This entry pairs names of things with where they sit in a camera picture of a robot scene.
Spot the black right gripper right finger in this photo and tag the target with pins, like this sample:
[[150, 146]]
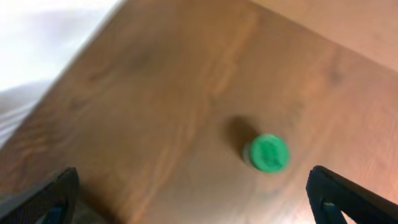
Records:
[[332, 196]]

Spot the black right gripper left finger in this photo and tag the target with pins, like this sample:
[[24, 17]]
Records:
[[52, 201]]

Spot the green capped jar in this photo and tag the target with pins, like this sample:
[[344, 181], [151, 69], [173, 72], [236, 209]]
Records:
[[266, 153]]

